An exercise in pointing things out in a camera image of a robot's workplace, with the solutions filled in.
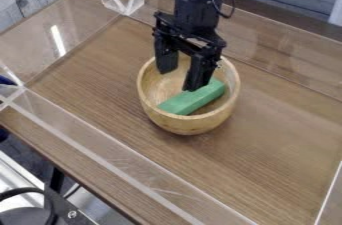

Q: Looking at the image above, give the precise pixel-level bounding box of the green rectangular block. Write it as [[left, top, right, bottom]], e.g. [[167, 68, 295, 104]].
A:
[[158, 78, 226, 116]]

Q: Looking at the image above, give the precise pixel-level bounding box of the black table leg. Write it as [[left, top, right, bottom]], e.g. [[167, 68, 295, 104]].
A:
[[49, 168, 65, 193]]

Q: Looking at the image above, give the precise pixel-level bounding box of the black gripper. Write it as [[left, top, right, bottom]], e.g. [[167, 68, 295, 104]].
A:
[[152, 11, 227, 92]]

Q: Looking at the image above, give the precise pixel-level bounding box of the clear acrylic tray wall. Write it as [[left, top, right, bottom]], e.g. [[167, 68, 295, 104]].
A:
[[0, 0, 342, 225]]

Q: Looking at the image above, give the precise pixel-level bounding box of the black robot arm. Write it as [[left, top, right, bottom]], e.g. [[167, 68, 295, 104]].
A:
[[152, 0, 227, 91]]

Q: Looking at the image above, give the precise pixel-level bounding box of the brown wooden bowl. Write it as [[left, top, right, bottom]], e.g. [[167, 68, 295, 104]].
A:
[[136, 54, 240, 135]]

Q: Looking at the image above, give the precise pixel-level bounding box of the black metal bracket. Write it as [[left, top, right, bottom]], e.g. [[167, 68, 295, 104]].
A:
[[44, 188, 99, 225]]

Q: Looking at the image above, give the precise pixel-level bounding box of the black cable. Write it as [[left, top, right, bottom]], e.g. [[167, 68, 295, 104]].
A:
[[0, 187, 57, 225]]

